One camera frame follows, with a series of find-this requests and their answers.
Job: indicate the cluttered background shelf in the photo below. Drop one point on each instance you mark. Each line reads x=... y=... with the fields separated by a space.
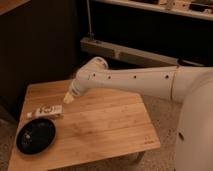
x=199 y=9

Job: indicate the wooden side table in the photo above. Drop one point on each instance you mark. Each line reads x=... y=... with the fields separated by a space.
x=103 y=123

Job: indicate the small white labelled bottle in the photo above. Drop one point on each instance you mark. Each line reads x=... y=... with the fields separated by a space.
x=45 y=111

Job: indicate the metal vertical pole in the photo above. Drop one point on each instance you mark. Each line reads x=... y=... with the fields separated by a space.
x=90 y=32

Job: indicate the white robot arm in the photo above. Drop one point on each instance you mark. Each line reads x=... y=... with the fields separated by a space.
x=188 y=85

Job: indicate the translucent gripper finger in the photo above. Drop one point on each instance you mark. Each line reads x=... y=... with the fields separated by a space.
x=68 y=98

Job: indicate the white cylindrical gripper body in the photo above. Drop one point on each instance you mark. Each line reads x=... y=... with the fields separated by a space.
x=74 y=90

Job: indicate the grey metal beam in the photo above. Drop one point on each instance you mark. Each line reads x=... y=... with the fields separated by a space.
x=130 y=55

